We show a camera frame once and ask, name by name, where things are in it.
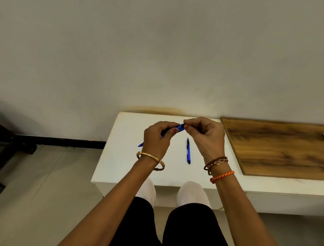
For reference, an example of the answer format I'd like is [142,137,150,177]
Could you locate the brown band bracelet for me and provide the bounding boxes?
[204,156,227,170]

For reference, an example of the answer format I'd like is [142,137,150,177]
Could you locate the person's left hand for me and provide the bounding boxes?
[143,121,181,163]

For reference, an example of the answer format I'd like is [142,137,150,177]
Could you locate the person's right forearm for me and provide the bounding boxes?
[215,180,279,246]

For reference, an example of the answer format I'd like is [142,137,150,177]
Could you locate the white trousers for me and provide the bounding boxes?
[135,177,212,208]

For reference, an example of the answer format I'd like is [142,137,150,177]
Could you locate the black skirting strip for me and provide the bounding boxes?
[15,134,107,149]

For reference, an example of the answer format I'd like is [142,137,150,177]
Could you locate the orange braided bracelet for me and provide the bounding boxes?
[210,171,235,184]

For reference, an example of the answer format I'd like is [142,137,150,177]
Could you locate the person's right hand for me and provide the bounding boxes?
[183,117,226,166]

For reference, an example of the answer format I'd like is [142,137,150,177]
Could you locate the black tunic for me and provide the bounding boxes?
[109,196,230,246]

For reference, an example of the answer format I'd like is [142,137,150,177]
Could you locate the copper wire bracelet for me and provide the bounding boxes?
[206,157,229,176]

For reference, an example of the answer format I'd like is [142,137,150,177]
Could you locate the black object on floor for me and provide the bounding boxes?
[0,124,38,170]

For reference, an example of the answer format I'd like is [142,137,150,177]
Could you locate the person's left forearm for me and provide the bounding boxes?
[58,165,159,246]

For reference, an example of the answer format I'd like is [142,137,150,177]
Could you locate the gold bangle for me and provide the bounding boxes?
[136,151,165,171]

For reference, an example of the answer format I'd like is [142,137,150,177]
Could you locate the wooden board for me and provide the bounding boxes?
[221,117,324,181]

